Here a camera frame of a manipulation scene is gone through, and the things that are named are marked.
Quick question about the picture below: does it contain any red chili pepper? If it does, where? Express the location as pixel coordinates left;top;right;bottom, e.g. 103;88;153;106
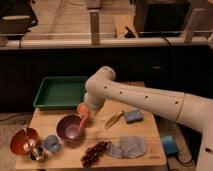
78;114;90;135

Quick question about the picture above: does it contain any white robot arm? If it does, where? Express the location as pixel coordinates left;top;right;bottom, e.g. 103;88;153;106
84;66;213;171

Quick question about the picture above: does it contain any purple bowl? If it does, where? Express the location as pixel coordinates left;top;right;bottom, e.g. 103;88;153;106
56;115;81;141

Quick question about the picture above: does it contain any red bowl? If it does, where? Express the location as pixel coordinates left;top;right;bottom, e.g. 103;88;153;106
10;128;40;156

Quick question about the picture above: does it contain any clear cup with orange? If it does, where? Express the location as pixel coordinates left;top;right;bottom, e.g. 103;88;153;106
77;103;90;117

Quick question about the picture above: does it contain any green plastic tray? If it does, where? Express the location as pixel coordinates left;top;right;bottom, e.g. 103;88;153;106
33;76;87;110

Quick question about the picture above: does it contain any blue sponge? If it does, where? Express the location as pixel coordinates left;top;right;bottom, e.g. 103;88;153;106
124;110;143;124

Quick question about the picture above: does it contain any bunch of dark grapes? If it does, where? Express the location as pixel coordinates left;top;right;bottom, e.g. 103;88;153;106
81;141;108;168

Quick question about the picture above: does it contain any small blue cup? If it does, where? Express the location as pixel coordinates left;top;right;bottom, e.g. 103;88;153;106
43;135;60;153

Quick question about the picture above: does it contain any blue grey cloth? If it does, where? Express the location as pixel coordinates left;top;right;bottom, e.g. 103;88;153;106
106;136;147;159

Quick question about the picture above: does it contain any small metal cup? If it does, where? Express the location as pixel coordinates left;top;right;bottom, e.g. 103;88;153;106
29;146;46;162

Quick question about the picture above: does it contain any metal spoon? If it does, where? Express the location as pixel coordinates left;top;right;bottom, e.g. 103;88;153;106
22;125;36;151

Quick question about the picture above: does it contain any black cabinet box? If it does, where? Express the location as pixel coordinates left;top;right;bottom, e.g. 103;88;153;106
133;0;190;34

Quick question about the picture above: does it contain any black chair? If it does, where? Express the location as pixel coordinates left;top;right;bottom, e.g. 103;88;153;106
0;0;38;35

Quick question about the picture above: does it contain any grey metal post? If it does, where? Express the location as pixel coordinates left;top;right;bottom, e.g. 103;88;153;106
181;8;208;43
87;0;101;45

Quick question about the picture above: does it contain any grey metal post right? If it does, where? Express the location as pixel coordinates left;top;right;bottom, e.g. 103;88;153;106
181;8;208;43

